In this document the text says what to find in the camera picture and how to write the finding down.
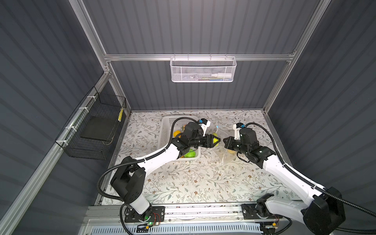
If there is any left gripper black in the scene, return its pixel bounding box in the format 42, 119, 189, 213
187, 133, 219, 148

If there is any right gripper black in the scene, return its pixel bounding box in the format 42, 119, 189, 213
223, 136, 248, 156

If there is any green pear toy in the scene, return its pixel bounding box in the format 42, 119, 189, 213
212, 133, 221, 147

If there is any yellow wrinkled fruit toy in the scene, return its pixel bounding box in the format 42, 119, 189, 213
226, 149, 237, 155

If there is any clear zip top bag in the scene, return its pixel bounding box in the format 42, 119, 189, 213
212, 125, 237, 165

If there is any yellow lemon toy small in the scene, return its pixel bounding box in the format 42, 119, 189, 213
173, 130, 181, 138

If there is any white plastic basket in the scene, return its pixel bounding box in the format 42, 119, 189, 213
157, 116, 201, 162

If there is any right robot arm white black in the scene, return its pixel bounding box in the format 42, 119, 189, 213
223, 123, 346, 235

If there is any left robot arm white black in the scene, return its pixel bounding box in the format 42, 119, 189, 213
110, 118, 220, 218

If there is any green lime toy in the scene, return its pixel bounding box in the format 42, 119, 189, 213
184, 149, 196, 158

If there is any white tube in basket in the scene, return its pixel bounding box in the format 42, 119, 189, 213
211, 73, 233, 79

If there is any yellow marker pen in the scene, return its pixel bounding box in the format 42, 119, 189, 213
117, 108, 124, 122

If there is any black pad in basket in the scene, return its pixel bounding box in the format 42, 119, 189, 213
80, 117, 116, 141

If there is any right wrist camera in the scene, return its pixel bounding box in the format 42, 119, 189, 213
233, 122, 245, 140

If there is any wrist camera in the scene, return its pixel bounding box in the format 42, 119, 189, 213
233, 122, 245, 140
198, 118, 211, 135

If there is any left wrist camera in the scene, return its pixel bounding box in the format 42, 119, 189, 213
198, 118, 211, 135

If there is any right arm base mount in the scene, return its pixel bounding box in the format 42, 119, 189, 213
241, 193, 282, 220

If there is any white wire wall basket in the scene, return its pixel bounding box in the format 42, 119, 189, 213
169, 56, 237, 83

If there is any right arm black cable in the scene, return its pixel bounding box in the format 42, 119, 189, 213
245, 122, 376, 234

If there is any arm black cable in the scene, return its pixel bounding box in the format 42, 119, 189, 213
245, 122, 376, 234
96, 117, 199, 235

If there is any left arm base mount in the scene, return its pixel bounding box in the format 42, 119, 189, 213
124, 206, 165, 223

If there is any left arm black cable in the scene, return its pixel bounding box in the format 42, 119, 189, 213
96, 117, 199, 235

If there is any black wire wall basket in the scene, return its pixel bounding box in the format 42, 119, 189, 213
55, 88, 127, 160

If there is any aluminium front rail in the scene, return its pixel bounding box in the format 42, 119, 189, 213
86, 202, 321, 225

